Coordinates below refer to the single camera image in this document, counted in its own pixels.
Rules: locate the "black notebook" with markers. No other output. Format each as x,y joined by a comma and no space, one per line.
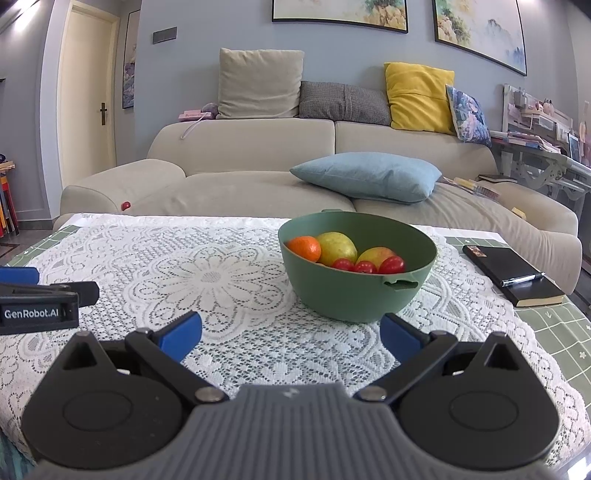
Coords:
508,265

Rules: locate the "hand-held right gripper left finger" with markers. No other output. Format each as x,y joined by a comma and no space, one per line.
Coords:
178,334

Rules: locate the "grey wall switch panel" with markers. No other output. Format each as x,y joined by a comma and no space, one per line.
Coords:
164,35

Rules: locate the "yellow-green pear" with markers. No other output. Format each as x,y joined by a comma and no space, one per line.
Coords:
337,247

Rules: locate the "cream door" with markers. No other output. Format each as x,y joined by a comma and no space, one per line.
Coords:
87,97

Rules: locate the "red cherry tomato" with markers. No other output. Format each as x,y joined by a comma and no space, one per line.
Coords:
365,267
343,265
392,264

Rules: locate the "teal striped cloth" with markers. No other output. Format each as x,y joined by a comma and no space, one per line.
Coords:
9,454

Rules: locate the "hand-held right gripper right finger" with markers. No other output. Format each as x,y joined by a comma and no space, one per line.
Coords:
401,337

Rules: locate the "beige cushion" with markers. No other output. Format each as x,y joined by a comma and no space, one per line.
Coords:
261,83

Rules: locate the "dark thin book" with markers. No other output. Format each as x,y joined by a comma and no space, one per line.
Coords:
497,178

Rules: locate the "pile of books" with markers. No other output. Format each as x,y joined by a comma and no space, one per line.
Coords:
473,187

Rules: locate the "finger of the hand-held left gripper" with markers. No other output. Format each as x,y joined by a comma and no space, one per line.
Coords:
18,276
85,293

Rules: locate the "blue floral cushion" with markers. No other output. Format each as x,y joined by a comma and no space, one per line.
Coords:
468,115

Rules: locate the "orange mandarin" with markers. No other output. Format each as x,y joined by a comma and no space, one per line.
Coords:
304,247

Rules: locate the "narrow wall poster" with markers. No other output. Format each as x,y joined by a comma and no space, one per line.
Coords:
131,60

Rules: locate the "beige sofa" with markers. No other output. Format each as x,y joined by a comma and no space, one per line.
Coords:
249,143

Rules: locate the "grey checked cushion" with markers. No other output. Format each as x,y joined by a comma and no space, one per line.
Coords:
344,101

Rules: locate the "large framed landscape painting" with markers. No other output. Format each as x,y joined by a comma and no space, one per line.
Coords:
480,32

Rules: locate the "white lace tablecloth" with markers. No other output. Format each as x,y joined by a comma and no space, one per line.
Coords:
221,277

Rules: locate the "red-green mango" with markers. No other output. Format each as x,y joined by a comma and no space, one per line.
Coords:
375,255

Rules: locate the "black pen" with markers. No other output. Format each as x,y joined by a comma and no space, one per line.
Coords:
521,279

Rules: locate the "yellow cushion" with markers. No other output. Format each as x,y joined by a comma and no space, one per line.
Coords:
418,97

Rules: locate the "green colander bowl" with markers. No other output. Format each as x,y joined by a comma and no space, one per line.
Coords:
351,295

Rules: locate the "stack of coloured stools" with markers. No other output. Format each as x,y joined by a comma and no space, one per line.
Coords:
7,203

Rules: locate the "light blue pillow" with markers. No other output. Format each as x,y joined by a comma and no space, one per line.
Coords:
369,177

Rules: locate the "white cluttered desk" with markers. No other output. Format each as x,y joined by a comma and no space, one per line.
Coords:
540,138

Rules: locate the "small framed landscape painting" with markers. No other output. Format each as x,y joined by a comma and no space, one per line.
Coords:
339,11

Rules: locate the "small yellow block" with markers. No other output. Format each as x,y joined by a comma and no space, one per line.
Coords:
519,212

